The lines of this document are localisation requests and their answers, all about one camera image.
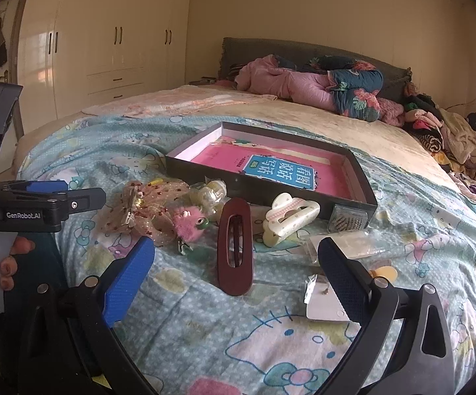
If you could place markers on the cream white claw clip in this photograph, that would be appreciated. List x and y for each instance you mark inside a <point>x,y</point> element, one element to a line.
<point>287,215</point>

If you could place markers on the dark floral quilted garment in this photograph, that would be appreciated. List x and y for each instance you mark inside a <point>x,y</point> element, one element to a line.
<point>340,84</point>

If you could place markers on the clear plastic bag white card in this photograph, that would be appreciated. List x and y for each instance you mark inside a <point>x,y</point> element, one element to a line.
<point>354,244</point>

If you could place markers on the cream wardrobe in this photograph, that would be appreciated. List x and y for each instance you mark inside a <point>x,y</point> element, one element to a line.
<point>73,54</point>

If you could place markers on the pink padded garment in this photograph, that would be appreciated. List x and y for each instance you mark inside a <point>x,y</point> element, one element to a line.
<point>264,76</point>

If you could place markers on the pink fluffy hair clip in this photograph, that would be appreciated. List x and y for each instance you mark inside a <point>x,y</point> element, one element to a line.
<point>189,224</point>

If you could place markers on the Hello Kitty blue quilt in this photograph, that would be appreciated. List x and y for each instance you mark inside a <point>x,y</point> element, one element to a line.
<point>189,337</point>

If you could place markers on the dark shallow cardboard box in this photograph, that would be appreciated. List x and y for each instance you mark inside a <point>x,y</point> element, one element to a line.
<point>179,164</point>

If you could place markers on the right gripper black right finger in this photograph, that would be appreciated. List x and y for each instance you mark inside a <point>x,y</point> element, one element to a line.
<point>348,278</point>

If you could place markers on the person's left hand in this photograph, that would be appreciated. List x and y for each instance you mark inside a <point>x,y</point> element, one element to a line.
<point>8,266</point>

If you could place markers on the pile of clothes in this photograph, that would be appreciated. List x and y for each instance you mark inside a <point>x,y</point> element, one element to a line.
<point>448,137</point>

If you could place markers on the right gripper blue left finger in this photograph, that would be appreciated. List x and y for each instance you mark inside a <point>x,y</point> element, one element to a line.
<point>122,279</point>

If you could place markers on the beige bed cover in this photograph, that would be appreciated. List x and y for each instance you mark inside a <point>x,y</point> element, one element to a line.
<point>378,139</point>

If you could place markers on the dark red oval hair clip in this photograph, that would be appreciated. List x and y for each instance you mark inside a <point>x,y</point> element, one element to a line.
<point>234,253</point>

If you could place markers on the white earring card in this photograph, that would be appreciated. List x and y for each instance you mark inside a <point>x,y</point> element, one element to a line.
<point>322,303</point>

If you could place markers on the sheer pink dotted hair bow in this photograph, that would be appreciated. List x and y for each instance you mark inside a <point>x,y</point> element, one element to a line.
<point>145,209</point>

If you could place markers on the small box of hairpins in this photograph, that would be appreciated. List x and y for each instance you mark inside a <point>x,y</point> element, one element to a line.
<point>346,219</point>

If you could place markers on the peach floral blanket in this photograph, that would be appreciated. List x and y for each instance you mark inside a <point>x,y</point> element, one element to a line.
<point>184,100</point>

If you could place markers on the pearl clear small claw clip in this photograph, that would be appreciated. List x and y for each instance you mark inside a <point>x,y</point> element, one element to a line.
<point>210,197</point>

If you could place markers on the dark grey headboard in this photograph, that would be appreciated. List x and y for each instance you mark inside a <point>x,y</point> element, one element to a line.
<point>237,52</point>

